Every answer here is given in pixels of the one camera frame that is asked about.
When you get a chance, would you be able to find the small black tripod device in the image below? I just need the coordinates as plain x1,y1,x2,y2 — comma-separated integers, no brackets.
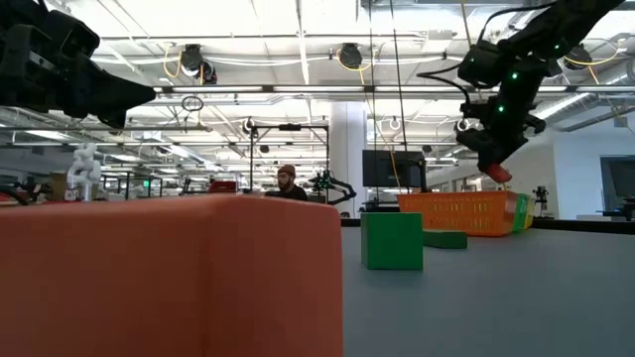
533,185,550,218

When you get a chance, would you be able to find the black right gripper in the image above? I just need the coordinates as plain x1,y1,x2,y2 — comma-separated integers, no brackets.
454,96,547,171

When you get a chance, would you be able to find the green wedge block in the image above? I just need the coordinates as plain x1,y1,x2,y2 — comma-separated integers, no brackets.
422,229,468,250

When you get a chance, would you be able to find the cardboard box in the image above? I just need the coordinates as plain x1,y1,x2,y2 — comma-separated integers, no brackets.
49,172,68,202

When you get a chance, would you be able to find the small orange-red block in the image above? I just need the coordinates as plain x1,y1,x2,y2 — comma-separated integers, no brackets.
483,162,514,184

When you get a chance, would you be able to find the person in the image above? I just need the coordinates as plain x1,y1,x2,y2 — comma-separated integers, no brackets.
265,164,310,202

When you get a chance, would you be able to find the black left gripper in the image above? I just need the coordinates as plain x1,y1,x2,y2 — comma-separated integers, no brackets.
0,22,157,129

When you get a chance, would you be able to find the long ceiling light strip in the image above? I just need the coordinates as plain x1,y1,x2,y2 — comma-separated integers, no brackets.
153,84,470,94

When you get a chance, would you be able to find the black hanging cable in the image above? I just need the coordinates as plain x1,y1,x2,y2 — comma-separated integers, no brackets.
389,0,411,192
368,0,379,199

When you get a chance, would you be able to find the black shelving rack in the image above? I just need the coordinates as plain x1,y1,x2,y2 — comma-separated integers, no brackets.
101,171,164,199

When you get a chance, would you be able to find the orange plastic basket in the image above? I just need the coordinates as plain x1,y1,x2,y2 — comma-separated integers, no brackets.
396,190,520,238

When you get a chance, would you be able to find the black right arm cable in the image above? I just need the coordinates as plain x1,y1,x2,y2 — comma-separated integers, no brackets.
416,62,472,108

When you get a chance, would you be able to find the green cube block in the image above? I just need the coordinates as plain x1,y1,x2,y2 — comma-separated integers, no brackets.
360,211,425,272

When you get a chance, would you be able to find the green plastic basket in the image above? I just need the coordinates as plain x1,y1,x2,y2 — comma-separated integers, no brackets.
513,192,531,233

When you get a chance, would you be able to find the white building column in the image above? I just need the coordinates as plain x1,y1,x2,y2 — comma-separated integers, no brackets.
329,102,368,217

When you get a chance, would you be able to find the black table frame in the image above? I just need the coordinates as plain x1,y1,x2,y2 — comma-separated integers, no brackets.
340,217,635,235

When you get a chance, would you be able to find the black computer monitor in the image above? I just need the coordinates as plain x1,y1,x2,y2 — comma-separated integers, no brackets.
361,149,427,188

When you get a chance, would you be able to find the black ceiling cable reel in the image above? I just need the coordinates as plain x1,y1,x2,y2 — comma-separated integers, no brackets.
179,44,218,84
338,43,363,69

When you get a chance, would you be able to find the orange rectangular block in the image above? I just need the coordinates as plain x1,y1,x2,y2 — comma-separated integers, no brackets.
0,192,344,357

